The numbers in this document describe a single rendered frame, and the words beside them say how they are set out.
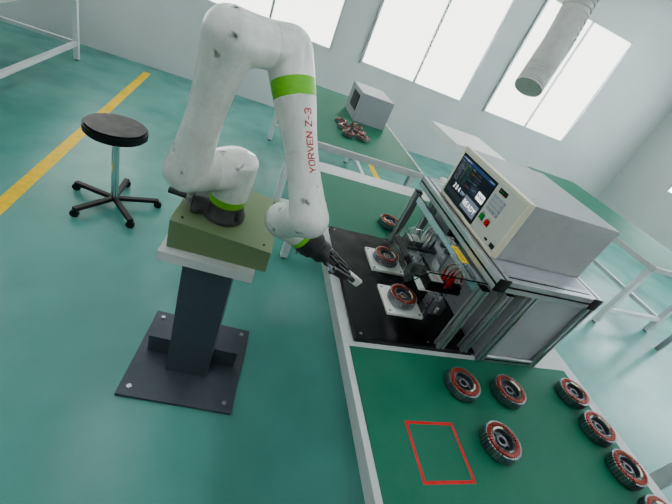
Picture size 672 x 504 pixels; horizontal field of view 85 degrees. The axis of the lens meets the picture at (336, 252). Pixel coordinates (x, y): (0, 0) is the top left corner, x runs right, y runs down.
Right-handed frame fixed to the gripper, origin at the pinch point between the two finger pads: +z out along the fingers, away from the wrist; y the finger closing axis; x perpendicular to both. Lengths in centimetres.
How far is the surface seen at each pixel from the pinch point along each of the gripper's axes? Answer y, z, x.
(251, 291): -72, 26, -85
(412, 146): -472, 243, 40
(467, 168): -26, 9, 53
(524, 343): 20, 54, 34
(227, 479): 33, 20, -85
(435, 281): 2.3, 21.0, 21.3
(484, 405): 40, 41, 14
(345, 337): 19.0, 2.4, -9.0
